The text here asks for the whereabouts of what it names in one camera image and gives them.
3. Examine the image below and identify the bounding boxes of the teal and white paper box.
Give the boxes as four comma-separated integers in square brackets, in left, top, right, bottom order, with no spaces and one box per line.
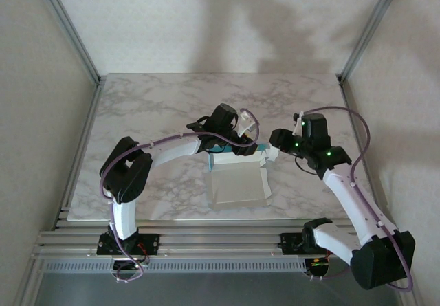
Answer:
[205,142,282,211]

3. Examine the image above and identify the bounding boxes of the lit controller board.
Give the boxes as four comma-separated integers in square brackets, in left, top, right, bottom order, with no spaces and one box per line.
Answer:
[305,256,331,273]
[111,256,151,273]

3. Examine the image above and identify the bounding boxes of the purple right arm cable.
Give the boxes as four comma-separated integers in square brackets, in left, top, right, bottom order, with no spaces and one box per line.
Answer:
[298,105,413,292]

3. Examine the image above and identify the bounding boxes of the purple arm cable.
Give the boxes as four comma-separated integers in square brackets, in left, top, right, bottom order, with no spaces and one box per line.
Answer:
[98,107,261,283]
[298,105,413,292]

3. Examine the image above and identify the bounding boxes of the aluminium side rail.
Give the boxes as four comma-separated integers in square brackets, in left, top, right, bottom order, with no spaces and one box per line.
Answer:
[54,77,104,231]
[338,77,391,224]

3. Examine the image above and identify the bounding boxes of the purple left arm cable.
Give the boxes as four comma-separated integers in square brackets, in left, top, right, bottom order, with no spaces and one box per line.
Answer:
[98,107,261,283]

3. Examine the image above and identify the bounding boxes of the aluminium frame cross rails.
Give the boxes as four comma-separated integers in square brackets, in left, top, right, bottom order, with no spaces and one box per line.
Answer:
[32,218,408,261]

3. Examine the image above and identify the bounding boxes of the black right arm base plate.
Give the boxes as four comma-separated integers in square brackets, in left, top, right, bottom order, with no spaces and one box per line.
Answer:
[280,232,344,255]

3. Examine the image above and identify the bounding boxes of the grey slotted cable duct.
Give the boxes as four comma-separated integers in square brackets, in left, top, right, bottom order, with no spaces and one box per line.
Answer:
[41,259,309,274]

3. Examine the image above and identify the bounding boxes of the aluminium frame post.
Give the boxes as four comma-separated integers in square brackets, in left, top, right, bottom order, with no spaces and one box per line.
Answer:
[32,0,102,85]
[338,0,408,83]

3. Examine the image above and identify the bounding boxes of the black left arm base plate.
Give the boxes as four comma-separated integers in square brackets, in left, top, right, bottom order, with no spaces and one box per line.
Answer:
[96,233,162,256]

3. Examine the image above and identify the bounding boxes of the aluminium frame leg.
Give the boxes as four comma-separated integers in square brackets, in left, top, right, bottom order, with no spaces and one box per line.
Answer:
[13,259,47,306]
[391,257,426,306]

